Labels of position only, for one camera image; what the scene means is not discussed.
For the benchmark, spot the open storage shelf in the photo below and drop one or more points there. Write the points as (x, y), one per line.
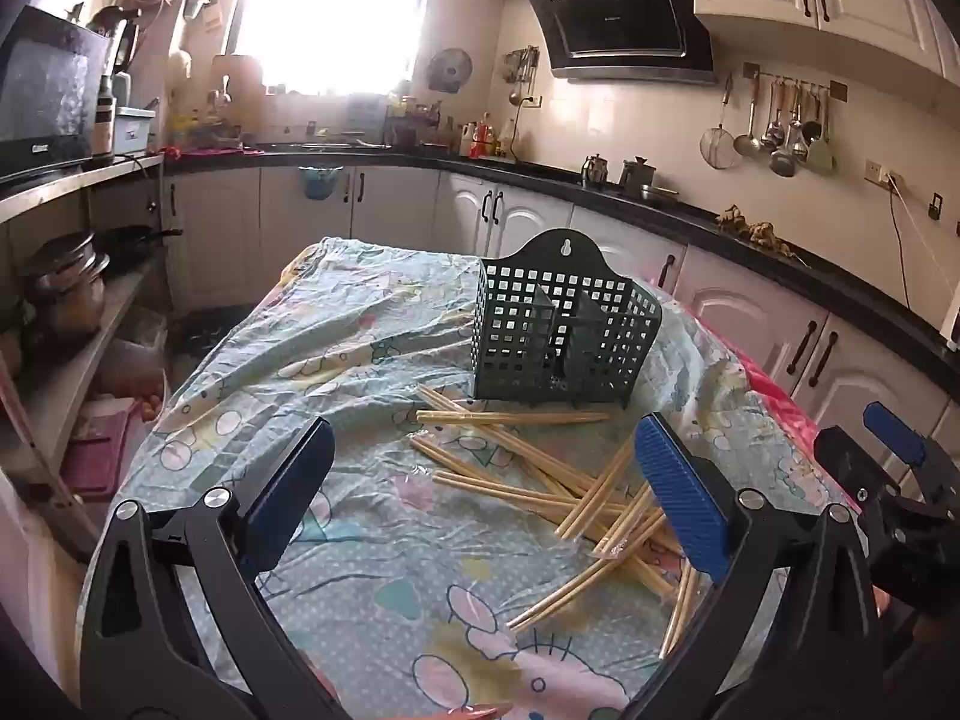
(67, 375)

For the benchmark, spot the steel teapot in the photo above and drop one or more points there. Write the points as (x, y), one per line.
(594, 171)

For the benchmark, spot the dried ginger roots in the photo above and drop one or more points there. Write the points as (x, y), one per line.
(757, 229)

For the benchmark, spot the wooden cutting board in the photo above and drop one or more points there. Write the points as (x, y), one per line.
(236, 90)

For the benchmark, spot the bright window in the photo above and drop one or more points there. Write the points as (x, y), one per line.
(330, 15)

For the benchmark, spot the black countertop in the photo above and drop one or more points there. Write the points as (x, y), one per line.
(690, 210)

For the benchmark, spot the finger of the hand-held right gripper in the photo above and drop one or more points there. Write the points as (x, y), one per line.
(847, 461)
(892, 431)

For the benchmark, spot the white lower cabinets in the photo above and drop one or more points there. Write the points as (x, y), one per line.
(405, 202)

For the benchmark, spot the blue plastic box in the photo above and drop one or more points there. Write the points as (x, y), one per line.
(133, 129)

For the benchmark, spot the black wall hook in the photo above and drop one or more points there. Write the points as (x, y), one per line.
(935, 206)

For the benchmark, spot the dark shoes pile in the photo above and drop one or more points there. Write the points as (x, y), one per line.
(210, 330)

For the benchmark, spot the dark glass bottle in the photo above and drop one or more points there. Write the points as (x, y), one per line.
(103, 124)

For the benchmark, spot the cartoon printed tablecloth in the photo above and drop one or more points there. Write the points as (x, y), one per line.
(322, 360)

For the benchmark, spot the black microwave oven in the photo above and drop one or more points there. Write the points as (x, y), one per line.
(49, 82)

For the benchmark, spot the wall rack with tools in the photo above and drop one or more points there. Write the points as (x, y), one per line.
(521, 67)

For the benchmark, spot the steel canister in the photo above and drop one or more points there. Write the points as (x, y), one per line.
(637, 174)

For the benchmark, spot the pink plastic board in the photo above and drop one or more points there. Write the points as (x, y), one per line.
(97, 454)

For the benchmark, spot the green perforated utensil basket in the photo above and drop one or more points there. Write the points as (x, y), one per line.
(562, 322)

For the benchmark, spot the stacked steel pots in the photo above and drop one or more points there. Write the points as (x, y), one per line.
(67, 285)

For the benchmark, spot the pile of wooden chopsticks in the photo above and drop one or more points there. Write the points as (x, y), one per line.
(555, 484)

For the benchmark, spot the steel ladle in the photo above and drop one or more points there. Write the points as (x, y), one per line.
(746, 139)

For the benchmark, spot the blue hanging bag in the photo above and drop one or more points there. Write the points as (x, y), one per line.
(321, 181)

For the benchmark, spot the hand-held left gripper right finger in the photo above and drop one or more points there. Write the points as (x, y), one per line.
(682, 502)

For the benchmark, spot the green spatula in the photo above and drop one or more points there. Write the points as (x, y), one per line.
(821, 154)

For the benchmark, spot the group of condiment bottles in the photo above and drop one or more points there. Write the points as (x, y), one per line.
(484, 139)

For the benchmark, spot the red cloth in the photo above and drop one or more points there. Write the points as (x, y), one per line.
(214, 150)

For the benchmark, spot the black frying pan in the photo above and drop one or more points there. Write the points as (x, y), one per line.
(131, 244)

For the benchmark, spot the small wall fan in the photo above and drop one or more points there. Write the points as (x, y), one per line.
(450, 71)

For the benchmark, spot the dark slotted spoon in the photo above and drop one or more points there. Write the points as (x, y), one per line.
(783, 161)

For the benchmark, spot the wall utensil rail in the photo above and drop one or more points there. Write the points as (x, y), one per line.
(795, 79)

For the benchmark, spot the wall socket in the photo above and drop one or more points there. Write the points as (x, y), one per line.
(883, 174)

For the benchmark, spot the steel bowl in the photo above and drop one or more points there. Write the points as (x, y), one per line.
(658, 195)

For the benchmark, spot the black range hood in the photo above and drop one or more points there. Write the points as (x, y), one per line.
(622, 11)

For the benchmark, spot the countertop spice rack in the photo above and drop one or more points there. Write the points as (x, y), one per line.
(414, 124)

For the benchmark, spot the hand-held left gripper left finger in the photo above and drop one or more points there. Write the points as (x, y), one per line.
(289, 499)

